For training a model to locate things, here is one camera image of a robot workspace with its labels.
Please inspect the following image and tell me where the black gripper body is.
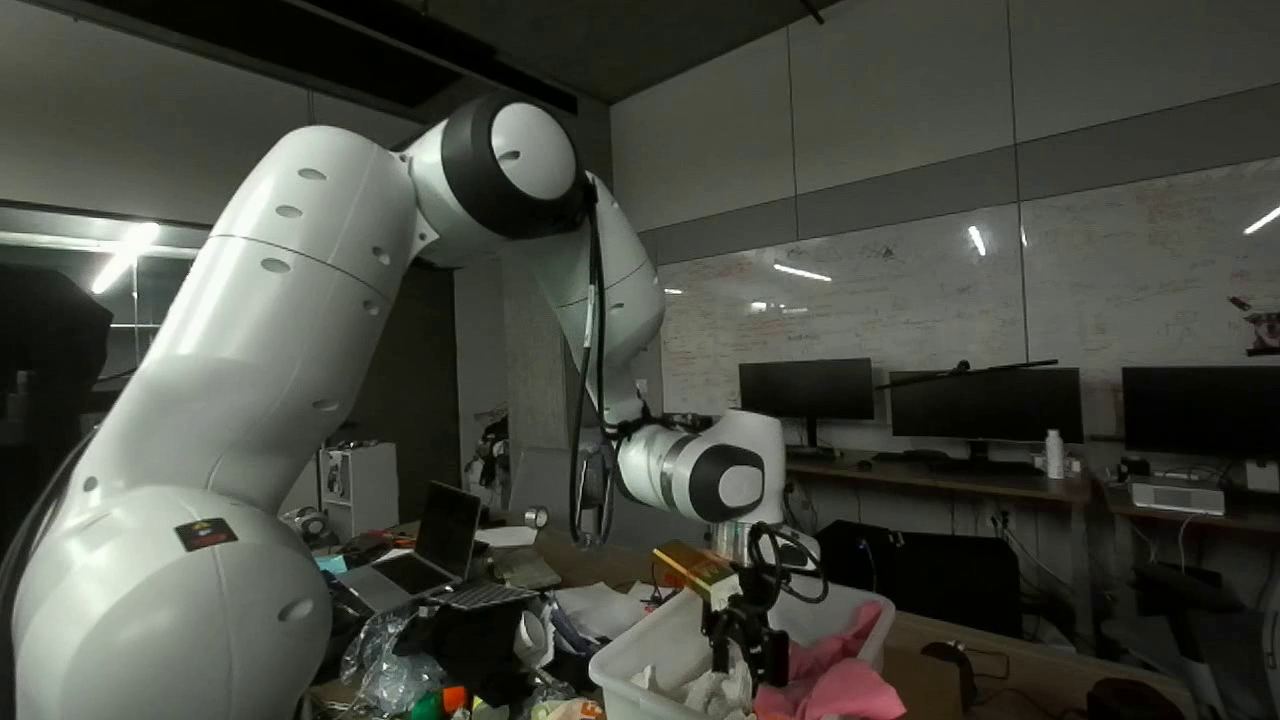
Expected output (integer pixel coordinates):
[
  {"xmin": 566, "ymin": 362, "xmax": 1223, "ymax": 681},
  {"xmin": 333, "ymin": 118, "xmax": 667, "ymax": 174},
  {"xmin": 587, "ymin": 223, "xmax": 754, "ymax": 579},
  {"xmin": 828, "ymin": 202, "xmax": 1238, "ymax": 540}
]
[{"xmin": 708, "ymin": 585, "xmax": 797, "ymax": 659}]

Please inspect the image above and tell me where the white cloth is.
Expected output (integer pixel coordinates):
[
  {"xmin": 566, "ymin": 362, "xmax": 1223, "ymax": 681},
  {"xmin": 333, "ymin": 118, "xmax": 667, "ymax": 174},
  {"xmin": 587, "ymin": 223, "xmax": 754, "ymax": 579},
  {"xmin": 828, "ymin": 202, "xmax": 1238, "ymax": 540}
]
[{"xmin": 637, "ymin": 651, "xmax": 758, "ymax": 720}]

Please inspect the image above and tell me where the pink cloth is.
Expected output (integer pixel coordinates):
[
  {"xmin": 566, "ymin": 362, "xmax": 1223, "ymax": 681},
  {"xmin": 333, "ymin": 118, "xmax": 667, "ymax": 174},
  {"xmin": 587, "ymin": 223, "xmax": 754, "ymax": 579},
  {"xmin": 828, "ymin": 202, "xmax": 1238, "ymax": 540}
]
[{"xmin": 784, "ymin": 594, "xmax": 911, "ymax": 720}]

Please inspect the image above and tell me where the translucent white plastic storage box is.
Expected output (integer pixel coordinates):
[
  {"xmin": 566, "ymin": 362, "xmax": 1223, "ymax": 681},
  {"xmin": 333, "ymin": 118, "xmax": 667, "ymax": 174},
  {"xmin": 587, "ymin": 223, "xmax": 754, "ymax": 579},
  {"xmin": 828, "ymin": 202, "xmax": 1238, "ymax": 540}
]
[{"xmin": 584, "ymin": 573, "xmax": 902, "ymax": 720}]

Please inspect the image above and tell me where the black box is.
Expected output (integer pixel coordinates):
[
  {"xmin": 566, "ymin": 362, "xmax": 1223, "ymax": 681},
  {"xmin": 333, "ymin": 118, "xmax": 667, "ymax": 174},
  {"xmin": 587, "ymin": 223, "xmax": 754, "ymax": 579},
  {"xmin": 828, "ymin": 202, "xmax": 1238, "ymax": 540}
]
[{"xmin": 433, "ymin": 585, "xmax": 537, "ymax": 701}]

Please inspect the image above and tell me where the black computer monitor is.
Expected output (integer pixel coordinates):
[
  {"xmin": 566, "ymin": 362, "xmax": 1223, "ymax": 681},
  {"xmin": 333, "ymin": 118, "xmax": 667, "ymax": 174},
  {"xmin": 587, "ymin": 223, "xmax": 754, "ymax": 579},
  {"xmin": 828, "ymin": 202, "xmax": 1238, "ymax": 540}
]
[
  {"xmin": 1119, "ymin": 362, "xmax": 1280, "ymax": 462},
  {"xmin": 735, "ymin": 356, "xmax": 880, "ymax": 426},
  {"xmin": 888, "ymin": 362, "xmax": 1087, "ymax": 448}
]

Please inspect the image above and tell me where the black background stand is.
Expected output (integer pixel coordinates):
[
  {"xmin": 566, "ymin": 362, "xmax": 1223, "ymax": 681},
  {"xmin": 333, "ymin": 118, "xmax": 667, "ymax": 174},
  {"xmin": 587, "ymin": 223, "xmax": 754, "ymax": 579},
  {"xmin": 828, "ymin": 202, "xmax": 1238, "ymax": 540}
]
[{"xmin": 461, "ymin": 410, "xmax": 515, "ymax": 502}]

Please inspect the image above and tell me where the open grey laptop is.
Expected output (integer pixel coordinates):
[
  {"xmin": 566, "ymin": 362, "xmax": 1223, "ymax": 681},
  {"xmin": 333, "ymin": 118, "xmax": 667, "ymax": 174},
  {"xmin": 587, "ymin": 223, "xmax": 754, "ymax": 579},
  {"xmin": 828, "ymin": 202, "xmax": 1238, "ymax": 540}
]
[{"xmin": 350, "ymin": 475, "xmax": 487, "ymax": 615}]

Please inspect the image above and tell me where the white spray bottle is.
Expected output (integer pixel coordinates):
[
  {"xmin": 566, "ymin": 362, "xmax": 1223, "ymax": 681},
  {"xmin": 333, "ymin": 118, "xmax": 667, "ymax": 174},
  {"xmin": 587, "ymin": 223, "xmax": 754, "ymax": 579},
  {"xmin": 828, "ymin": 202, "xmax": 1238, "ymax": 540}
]
[{"xmin": 1039, "ymin": 426, "xmax": 1072, "ymax": 489}]

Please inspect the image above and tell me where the crumpled clear plastic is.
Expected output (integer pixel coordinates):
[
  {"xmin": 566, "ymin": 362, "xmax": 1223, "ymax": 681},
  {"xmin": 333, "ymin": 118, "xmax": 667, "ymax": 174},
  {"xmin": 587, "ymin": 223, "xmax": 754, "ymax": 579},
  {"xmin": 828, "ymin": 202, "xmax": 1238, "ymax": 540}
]
[{"xmin": 333, "ymin": 611, "xmax": 446, "ymax": 720}]

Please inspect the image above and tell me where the white cabinet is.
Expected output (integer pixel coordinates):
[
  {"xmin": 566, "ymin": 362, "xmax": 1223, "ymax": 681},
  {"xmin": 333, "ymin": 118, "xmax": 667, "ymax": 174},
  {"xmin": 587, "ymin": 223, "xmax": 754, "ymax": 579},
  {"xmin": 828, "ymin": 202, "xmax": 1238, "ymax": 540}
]
[{"xmin": 317, "ymin": 434, "xmax": 402, "ymax": 537}]

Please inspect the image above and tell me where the white desk device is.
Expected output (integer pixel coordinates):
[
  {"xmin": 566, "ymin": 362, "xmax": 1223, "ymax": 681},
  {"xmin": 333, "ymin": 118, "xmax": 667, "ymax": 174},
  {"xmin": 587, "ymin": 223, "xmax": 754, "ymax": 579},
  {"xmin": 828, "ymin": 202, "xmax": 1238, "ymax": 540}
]
[{"xmin": 1130, "ymin": 475, "xmax": 1234, "ymax": 520}]

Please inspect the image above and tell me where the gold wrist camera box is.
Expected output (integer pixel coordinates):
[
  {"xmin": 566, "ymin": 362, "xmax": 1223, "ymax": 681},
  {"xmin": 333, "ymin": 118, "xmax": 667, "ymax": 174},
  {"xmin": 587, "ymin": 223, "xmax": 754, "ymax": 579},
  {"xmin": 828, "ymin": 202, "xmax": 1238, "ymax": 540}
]
[{"xmin": 650, "ymin": 537, "xmax": 745, "ymax": 604}]

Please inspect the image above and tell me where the long wooden wall desk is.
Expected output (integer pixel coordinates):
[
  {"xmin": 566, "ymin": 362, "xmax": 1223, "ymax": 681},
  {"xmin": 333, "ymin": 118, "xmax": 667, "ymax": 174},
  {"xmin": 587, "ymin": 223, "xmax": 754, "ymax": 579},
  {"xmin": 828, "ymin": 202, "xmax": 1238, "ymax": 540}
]
[{"xmin": 784, "ymin": 450, "xmax": 1280, "ymax": 540}]

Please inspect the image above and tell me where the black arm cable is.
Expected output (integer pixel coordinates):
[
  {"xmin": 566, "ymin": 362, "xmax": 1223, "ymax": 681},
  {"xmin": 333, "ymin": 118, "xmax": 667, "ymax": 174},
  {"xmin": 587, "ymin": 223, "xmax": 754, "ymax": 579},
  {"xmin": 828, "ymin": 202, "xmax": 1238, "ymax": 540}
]
[{"xmin": 570, "ymin": 216, "xmax": 619, "ymax": 542}]

